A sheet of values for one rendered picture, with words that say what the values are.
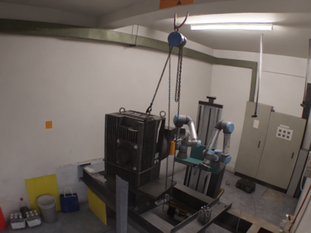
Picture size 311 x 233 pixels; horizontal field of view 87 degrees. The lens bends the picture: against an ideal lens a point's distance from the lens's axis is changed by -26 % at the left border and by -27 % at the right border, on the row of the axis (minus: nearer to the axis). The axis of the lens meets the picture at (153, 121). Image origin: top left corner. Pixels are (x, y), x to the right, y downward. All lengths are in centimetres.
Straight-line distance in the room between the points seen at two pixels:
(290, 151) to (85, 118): 384
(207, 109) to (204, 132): 30
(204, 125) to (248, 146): 201
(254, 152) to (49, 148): 391
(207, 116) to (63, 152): 207
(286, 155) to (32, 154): 448
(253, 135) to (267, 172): 87
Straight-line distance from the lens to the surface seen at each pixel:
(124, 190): 213
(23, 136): 279
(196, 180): 316
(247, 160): 478
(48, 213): 303
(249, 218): 251
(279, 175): 465
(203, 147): 287
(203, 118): 289
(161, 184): 238
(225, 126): 243
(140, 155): 209
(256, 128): 457
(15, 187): 306
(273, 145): 452
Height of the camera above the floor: 207
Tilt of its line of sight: 13 degrees down
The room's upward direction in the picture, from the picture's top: 5 degrees clockwise
